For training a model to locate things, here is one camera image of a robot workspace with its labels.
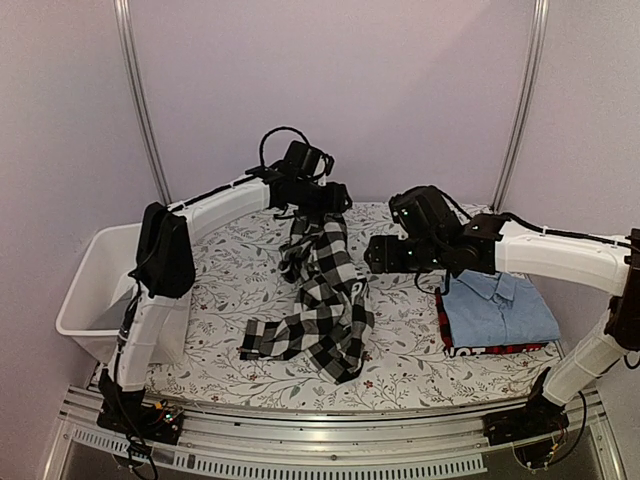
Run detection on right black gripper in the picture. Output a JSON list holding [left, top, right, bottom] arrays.
[[363, 235, 448, 275]]

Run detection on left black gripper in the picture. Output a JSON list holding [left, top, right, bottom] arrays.
[[295, 179, 353, 216]]

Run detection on black white plaid shirt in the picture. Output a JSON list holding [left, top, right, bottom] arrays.
[[239, 213, 375, 384]]

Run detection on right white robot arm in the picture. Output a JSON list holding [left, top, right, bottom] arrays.
[[364, 213, 639, 436]]

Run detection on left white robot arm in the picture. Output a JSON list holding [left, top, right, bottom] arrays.
[[99, 176, 352, 434]]

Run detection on folded light blue shirt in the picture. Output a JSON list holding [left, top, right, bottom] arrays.
[[442, 271, 560, 347]]

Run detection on folded red black shirt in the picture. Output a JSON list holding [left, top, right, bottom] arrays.
[[435, 288, 548, 358]]

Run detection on floral white tablecloth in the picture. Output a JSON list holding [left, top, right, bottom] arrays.
[[147, 211, 561, 412]]

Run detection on white plastic bin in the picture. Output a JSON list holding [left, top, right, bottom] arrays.
[[56, 216, 195, 364]]

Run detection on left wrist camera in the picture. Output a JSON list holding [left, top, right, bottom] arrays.
[[280, 141, 335, 181]]

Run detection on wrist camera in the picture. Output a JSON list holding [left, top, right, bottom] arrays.
[[280, 141, 335, 181], [388, 185, 463, 242]]

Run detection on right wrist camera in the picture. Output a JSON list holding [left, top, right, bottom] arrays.
[[388, 185, 463, 242]]

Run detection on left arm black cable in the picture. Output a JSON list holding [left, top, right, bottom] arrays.
[[258, 127, 314, 171]]

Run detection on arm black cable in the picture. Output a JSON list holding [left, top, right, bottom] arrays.
[[258, 127, 314, 171], [434, 187, 631, 246]]

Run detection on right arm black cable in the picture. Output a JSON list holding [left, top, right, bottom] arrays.
[[434, 187, 631, 246]]

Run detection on aluminium front rail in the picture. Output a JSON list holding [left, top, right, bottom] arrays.
[[42, 387, 626, 480]]

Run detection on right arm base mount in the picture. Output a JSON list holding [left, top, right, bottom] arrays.
[[482, 405, 569, 470]]

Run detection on right aluminium frame post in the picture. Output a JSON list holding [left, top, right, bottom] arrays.
[[491, 0, 550, 211]]

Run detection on aluminium frame post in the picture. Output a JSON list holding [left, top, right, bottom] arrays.
[[113, 0, 172, 204], [491, 0, 550, 211]]

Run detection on left aluminium frame post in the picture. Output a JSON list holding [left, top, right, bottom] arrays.
[[113, 0, 172, 204]]

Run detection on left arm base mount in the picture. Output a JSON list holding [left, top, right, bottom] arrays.
[[97, 398, 184, 445]]

